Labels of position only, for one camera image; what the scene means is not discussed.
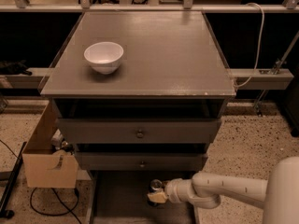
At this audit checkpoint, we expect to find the black stand bar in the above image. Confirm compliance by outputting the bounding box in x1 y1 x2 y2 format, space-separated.
0 143 26 219

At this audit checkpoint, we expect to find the black object on rail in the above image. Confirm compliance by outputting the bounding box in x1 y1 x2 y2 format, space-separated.
0 60 32 76

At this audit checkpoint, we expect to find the white bowl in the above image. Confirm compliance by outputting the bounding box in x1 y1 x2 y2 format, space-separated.
83 42 124 75

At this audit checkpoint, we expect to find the white cable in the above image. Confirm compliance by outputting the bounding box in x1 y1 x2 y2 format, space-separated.
233 2 265 90

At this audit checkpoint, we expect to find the blue pepsi can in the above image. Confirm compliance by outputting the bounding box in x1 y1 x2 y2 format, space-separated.
147 179 163 207

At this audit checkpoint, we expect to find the grey top drawer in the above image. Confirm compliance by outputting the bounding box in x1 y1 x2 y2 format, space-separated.
56 119 221 144

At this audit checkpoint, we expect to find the cardboard box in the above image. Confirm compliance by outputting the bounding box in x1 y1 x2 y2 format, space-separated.
22 103 78 189

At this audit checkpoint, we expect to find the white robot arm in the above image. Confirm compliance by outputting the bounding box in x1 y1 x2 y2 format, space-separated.
148 157 299 224

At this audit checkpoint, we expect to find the grey middle drawer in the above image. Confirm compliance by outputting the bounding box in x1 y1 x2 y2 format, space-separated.
75 152 207 171

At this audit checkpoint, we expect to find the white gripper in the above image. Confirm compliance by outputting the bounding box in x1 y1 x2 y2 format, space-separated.
147 178 194 203

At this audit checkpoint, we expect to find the grey open bottom drawer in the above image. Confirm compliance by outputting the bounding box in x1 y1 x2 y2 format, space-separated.
89 171 196 224

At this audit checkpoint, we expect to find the black floor cable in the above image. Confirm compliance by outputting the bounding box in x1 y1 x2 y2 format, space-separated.
29 187 82 224

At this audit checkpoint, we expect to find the grey drawer cabinet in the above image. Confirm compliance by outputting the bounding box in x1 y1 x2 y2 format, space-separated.
40 10 236 173

